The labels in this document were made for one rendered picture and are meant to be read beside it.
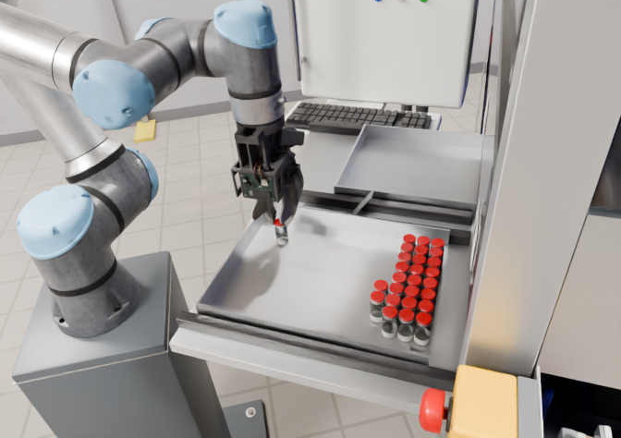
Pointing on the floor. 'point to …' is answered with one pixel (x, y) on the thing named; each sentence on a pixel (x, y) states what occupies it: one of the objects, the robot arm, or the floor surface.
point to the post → (545, 164)
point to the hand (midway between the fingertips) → (280, 216)
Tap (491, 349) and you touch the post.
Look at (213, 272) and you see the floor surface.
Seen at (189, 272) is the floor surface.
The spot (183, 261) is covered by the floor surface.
